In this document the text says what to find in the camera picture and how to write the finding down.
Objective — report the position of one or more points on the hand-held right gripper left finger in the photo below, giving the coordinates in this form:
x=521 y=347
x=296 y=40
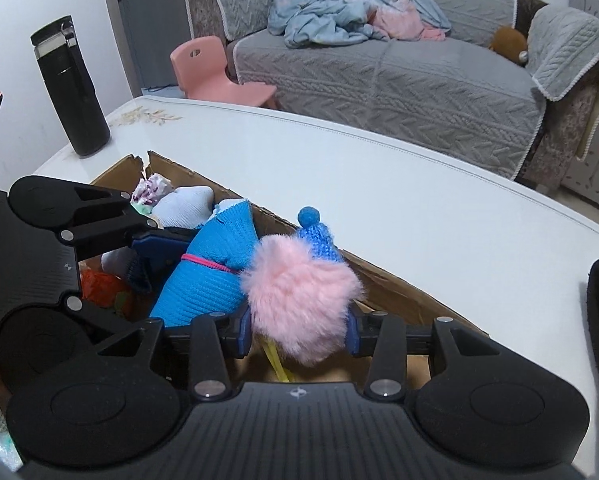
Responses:
x=244 y=332

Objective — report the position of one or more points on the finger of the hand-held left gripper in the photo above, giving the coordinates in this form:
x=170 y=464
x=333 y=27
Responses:
x=159 y=250
x=104 y=322

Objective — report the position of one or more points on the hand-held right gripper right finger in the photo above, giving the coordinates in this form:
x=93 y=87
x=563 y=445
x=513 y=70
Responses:
x=353 y=335

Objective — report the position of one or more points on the bright blue sock roll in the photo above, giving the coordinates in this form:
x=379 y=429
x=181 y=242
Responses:
x=204 y=280

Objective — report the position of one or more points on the shallow cardboard box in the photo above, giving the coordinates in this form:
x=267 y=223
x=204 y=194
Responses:
x=394 y=295

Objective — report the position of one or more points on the pink fluffy toy blue hat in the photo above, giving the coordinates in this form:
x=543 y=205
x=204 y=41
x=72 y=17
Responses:
x=299 y=300

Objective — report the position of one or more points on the orange roll green band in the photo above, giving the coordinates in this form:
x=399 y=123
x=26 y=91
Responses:
x=99 y=287

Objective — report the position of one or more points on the yellow strip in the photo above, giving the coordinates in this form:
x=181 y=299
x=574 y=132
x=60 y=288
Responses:
x=277 y=362

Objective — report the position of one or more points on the light blue sock roll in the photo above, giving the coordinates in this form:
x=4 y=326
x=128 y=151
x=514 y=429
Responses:
x=184 y=207

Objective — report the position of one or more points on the purple floral cloth roll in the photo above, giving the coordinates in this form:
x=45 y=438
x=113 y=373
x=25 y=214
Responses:
x=152 y=190

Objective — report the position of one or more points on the black thermos bottle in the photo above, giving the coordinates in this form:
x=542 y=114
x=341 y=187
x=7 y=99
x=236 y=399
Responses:
x=74 y=100

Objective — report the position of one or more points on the pink plastic child chair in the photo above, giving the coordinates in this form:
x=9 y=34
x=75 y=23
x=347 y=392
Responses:
x=204 y=67

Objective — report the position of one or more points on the grey door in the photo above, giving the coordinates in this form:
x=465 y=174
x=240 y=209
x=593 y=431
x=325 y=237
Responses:
x=149 y=20

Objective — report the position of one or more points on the grey quilted sofa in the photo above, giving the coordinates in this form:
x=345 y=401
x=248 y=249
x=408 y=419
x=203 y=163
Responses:
x=404 y=95

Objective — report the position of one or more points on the light blue blanket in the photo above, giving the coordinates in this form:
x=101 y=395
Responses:
x=324 y=15

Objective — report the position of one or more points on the pink blanket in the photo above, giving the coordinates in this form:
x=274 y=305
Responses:
x=399 y=22

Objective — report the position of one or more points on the brown plush toy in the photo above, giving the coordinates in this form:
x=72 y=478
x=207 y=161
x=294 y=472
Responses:
x=509 y=42

